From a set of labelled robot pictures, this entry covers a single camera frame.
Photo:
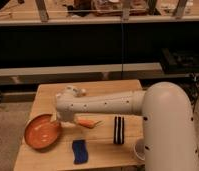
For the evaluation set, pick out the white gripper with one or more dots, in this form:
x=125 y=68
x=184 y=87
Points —
x=65 y=116

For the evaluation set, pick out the orange ceramic bowl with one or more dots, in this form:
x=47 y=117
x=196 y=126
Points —
x=41 y=132

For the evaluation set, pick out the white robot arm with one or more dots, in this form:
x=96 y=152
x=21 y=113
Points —
x=168 y=125

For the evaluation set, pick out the orange toy carrot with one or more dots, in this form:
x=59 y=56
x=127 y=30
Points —
x=87 y=123

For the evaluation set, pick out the white plastic bottle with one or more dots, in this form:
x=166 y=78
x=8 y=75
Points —
x=77 y=92

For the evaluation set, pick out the blue sponge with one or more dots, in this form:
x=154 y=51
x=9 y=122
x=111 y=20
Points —
x=80 y=151

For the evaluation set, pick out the wooden table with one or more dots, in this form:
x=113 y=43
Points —
x=103 y=154

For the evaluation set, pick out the black white striped cloth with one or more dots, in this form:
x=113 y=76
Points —
x=119 y=125

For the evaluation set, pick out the white cup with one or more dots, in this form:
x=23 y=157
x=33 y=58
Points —
x=139 y=149

